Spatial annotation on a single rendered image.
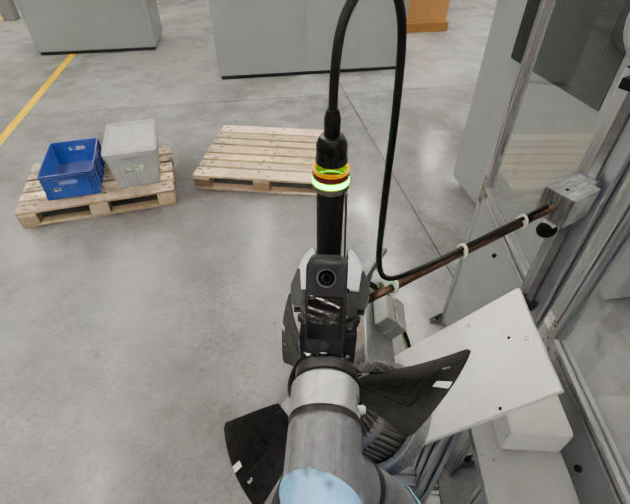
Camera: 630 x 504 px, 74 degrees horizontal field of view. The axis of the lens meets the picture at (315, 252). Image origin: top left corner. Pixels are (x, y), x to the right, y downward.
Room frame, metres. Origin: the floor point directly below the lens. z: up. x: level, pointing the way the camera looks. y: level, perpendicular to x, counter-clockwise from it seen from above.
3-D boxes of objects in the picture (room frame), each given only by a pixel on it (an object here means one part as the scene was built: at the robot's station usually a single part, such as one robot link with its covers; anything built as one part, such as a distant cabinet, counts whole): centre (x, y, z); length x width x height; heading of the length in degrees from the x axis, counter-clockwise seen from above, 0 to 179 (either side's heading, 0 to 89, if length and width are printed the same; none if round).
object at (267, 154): (3.58, 0.42, 0.07); 1.20 x 1.00 x 0.15; 84
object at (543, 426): (0.58, -0.61, 0.92); 0.17 x 0.16 x 0.11; 87
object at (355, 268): (0.41, -0.05, 1.64); 0.09 x 0.03 x 0.06; 165
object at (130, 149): (3.23, 1.54, 0.31); 0.60 x 0.42 x 0.33; 17
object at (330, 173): (0.42, -0.02, 1.80); 0.04 x 0.04 x 0.03
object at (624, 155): (0.80, -0.63, 0.90); 0.08 x 0.06 x 1.80; 32
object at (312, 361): (0.31, -0.02, 1.63); 0.12 x 0.08 x 0.09; 177
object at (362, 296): (0.37, -0.05, 1.66); 0.09 x 0.05 x 0.02; 165
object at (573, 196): (0.75, -0.55, 1.54); 0.10 x 0.07 x 0.09; 122
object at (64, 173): (3.08, 2.03, 0.25); 0.60 x 0.41 x 0.22; 17
